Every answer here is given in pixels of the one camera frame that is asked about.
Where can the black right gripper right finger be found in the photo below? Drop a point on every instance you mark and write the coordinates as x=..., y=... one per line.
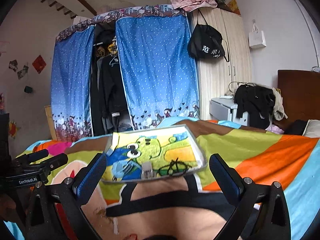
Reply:
x=272, y=221

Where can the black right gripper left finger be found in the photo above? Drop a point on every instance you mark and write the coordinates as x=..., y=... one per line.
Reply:
x=43, y=220

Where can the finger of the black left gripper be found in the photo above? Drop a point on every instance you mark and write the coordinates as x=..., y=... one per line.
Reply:
x=44, y=166
x=27, y=159

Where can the clear plastic jewelry clip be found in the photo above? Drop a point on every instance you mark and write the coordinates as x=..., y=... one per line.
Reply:
x=147, y=170

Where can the person's left hand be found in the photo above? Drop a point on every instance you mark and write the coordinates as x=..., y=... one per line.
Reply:
x=8, y=212

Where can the white pearl strand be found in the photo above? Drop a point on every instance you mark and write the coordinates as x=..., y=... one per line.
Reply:
x=115, y=226

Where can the colourful cartoon bedspread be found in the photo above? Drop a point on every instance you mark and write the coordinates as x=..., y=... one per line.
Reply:
x=183, y=180

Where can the dark hanging clothes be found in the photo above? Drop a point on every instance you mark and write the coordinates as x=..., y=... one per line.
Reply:
x=109, y=111

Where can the white pillow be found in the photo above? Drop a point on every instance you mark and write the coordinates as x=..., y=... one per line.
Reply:
x=312, y=129

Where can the blue dotted wardrobe curtain left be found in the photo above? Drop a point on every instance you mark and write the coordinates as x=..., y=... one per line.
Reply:
x=70, y=86

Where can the blue dotted wardrobe curtain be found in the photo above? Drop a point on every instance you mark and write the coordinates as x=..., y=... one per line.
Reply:
x=159, y=77
x=70, y=86

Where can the cartoon print cloth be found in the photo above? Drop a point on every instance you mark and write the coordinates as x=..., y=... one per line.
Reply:
x=155, y=152

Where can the pile of dark clothes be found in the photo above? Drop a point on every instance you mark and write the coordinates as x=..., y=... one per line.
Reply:
x=262, y=103

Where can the white bedside cabinet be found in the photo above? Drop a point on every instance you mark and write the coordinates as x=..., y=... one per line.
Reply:
x=225, y=109

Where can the brown wooden headboard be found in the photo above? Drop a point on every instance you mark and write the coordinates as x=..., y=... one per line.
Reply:
x=300, y=93

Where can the beige wooden wardrobe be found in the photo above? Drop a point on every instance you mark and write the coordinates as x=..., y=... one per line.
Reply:
x=217, y=76

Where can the blue dotted wardrobe curtain right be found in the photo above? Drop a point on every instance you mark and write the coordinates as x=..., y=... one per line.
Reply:
x=159, y=77

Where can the white paper bag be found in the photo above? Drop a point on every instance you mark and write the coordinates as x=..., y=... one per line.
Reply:
x=256, y=38

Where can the yellow cartoon wall sticker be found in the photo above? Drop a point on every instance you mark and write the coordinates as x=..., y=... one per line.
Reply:
x=13, y=129

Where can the red square wall decoration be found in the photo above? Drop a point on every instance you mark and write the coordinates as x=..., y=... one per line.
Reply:
x=39, y=64

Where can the black drawstring bag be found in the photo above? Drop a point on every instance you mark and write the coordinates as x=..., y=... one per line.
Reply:
x=206, y=41

